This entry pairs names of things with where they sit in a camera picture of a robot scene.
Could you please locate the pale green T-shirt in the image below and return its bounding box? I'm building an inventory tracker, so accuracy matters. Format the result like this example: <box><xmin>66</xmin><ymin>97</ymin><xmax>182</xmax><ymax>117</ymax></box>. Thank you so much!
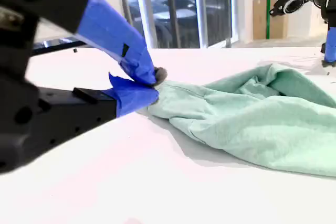
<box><xmin>147</xmin><ymin>62</ymin><xmax>336</xmax><ymax>177</ymax></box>

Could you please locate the cardboard box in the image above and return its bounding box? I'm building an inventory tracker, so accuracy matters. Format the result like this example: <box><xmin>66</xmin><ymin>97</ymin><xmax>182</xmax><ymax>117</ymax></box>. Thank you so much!
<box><xmin>253</xmin><ymin>0</ymin><xmax>289</xmax><ymax>40</ymax></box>

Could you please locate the dark glossy flat panel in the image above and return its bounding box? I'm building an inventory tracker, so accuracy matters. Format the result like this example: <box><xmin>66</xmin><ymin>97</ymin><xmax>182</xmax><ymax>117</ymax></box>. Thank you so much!
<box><xmin>30</xmin><ymin>37</ymin><xmax>89</xmax><ymax>56</ymax></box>

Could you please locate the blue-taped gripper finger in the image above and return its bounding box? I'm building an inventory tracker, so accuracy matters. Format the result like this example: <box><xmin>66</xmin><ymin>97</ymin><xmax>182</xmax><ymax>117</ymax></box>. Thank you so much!
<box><xmin>39</xmin><ymin>71</ymin><xmax>160</xmax><ymax>154</ymax></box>
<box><xmin>10</xmin><ymin>0</ymin><xmax>167</xmax><ymax>86</ymax></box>
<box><xmin>321</xmin><ymin>26</ymin><xmax>336</xmax><ymax>68</ymax></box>

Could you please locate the glass window wall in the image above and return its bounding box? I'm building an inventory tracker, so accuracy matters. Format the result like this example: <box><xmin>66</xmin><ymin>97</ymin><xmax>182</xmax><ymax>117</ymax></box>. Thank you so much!
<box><xmin>117</xmin><ymin>0</ymin><xmax>238</xmax><ymax>49</ymax></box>

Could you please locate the green upright strip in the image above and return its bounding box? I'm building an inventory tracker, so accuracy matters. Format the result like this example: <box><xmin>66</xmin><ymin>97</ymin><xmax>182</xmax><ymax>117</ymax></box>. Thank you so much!
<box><xmin>266</xmin><ymin>0</ymin><xmax>271</xmax><ymax>40</ymax></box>

